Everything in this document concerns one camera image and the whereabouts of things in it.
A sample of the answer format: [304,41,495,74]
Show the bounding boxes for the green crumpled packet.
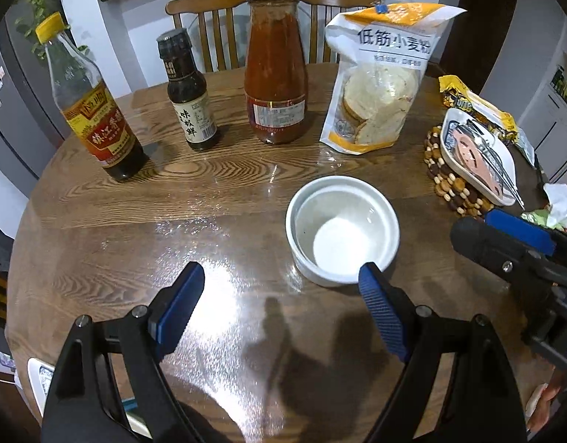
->
[521,183,567,232]

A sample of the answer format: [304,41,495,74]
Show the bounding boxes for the dark wooden door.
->
[438,0,567,95]

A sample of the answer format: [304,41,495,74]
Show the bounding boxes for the trailing green plant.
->
[13,0,90,61]

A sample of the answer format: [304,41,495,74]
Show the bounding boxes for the tall vinegar bottle yellow cap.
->
[35,11,150,182]

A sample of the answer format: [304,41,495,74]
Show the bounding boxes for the small white ramekin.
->
[286,175,401,287]

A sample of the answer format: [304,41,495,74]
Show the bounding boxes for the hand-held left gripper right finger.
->
[358,262,528,443]

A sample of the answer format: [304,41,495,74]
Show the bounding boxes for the person's right hand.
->
[526,371,566,432]

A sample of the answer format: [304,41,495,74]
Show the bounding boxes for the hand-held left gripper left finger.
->
[40,261,206,443]

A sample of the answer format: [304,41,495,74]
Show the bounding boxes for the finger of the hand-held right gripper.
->
[485,209,556,255]
[450,217,561,287]

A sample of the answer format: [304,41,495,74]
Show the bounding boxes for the white cabinet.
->
[519,46,567,185]

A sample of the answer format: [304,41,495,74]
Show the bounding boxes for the wooden beaded trivet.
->
[423,124,496,219]

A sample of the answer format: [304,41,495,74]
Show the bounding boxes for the yellow white flour bag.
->
[319,2,469,155]

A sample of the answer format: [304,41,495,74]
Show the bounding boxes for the yellow snack packet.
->
[438,75,538,167]

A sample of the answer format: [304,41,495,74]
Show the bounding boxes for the small printed white dish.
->
[440,108,517,206]

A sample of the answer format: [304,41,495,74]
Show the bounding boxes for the metal tongs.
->
[465,120,526,208]

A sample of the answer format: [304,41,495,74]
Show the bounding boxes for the small dark soy sauce bottle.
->
[157,28,221,151]

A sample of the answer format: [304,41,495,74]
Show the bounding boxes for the red tomato sauce jar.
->
[244,0,309,145]

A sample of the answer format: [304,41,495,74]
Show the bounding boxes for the grey refrigerator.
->
[0,14,65,185]

